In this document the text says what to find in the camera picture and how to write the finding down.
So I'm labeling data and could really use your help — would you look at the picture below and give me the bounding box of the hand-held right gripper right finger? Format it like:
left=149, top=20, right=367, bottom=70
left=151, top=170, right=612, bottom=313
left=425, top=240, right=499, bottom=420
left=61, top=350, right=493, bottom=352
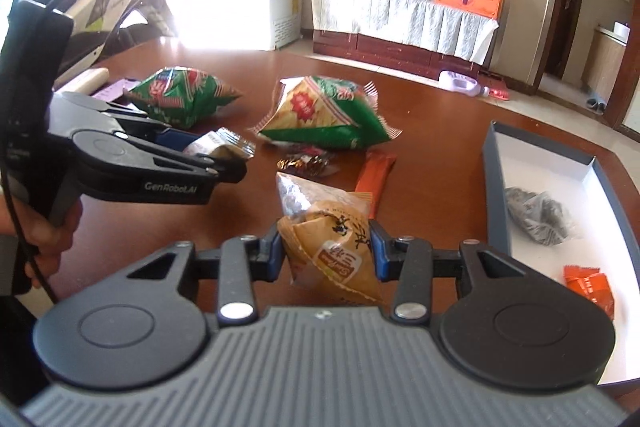
left=369, top=219, right=523, bottom=325

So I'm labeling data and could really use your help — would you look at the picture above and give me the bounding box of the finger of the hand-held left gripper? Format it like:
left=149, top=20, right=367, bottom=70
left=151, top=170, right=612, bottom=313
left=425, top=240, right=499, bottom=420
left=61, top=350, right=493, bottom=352
left=50, top=92, right=202, bottom=152
left=125, top=132, right=249, bottom=186

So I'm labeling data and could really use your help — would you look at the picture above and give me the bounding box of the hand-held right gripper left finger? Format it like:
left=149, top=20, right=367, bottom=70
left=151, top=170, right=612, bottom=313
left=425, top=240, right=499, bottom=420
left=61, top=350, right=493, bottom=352
left=125, top=222, right=288, bottom=325

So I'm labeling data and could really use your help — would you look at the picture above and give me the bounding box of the small beige snack packet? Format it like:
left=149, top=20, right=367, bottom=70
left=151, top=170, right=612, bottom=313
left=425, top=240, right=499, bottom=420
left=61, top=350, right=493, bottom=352
left=182, top=128, right=257, bottom=162

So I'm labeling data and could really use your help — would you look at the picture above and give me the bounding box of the yellow clear snack packet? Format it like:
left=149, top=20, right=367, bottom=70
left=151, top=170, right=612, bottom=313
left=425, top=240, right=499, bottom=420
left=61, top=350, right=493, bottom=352
left=275, top=172, right=388, bottom=308

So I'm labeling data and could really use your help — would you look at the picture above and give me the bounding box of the dark box with white inside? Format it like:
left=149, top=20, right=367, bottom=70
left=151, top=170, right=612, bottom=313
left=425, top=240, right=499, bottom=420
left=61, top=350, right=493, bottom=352
left=481, top=120, right=640, bottom=400

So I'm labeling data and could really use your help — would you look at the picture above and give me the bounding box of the person's left hand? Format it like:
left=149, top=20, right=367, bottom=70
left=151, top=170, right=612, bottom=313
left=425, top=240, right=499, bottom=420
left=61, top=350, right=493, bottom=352
left=22, top=194, right=84, bottom=290

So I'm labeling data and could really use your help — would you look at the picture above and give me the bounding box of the beige cylindrical roll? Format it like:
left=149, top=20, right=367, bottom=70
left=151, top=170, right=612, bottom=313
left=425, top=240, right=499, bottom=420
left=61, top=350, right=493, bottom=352
left=52, top=68, right=110, bottom=95

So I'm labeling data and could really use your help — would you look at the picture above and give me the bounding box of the purple paper card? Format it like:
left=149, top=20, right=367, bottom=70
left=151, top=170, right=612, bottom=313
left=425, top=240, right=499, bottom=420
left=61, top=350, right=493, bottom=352
left=92, top=78, right=141, bottom=104

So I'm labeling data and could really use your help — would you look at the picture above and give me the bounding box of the orange snack stick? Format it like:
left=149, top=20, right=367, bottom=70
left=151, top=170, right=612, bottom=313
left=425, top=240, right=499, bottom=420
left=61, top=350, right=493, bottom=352
left=354, top=151, right=397, bottom=212

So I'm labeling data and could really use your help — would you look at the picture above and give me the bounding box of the dark brown wrapped candy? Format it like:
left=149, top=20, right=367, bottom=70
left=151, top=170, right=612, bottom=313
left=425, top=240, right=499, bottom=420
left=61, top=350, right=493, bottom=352
left=276, top=146, right=333, bottom=178

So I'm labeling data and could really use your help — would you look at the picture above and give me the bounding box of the white printed panel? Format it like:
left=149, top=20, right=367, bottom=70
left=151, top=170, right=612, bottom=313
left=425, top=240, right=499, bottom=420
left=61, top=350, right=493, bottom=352
left=50, top=0, right=168, bottom=78

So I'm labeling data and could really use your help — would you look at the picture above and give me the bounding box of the green yellow snack bag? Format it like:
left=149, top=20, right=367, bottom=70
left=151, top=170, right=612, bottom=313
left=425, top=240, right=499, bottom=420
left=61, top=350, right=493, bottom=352
left=248, top=76, right=403, bottom=151

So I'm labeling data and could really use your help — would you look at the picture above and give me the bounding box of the grey snack packet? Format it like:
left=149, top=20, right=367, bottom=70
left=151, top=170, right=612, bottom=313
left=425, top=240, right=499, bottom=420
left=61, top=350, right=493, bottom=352
left=504, top=187, right=573, bottom=248

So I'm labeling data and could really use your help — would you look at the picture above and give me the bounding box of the white purple bottle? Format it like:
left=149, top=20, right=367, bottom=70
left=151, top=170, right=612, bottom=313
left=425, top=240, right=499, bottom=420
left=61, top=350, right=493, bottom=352
left=439, top=71, right=491, bottom=98

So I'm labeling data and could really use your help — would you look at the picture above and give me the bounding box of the dark wooden television cabinet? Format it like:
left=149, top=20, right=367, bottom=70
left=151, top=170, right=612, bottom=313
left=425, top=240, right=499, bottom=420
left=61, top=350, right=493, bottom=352
left=312, top=27, right=493, bottom=82

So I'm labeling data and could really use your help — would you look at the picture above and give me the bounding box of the small orange snack packet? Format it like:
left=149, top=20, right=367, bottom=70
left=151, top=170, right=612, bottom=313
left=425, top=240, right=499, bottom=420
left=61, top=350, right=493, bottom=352
left=563, top=264, right=616, bottom=320

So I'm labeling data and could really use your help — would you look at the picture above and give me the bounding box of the white lace cabinet cloth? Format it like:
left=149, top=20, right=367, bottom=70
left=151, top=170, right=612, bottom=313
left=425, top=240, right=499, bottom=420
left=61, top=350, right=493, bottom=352
left=309, top=0, right=500, bottom=65

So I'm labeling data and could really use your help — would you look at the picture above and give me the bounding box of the wooden kitchen counter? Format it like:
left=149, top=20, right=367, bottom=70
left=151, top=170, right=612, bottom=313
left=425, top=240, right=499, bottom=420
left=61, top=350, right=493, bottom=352
left=580, top=27, right=628, bottom=100

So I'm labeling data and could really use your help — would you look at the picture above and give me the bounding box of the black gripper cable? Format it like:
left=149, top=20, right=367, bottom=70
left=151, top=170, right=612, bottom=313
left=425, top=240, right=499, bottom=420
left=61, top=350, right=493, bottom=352
left=0, top=142, right=58, bottom=305

